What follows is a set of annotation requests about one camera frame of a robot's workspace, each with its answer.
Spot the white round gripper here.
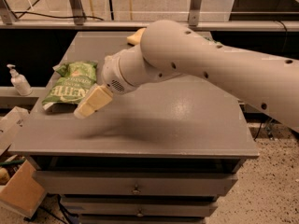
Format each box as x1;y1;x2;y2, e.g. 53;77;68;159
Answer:
74;45;163;119

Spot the green Kettle chip bag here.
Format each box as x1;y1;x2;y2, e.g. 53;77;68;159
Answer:
42;61;97;110

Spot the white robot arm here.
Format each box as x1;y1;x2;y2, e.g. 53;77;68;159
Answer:
74;21;299;131

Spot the crumpled green chip bag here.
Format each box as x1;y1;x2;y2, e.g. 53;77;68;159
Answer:
203;36;222;46

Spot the yellow sponge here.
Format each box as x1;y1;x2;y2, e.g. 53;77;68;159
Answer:
127;28;145;46

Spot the white pump bottle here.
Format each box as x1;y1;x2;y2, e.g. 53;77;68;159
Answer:
7;64;32;96

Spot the cardboard box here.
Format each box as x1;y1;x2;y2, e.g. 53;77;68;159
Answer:
0;106;46;218

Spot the metal railing frame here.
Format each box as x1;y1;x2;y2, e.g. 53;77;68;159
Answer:
0;0;299;32

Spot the black cable on floor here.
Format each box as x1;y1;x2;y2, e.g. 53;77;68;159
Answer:
12;10;105;21

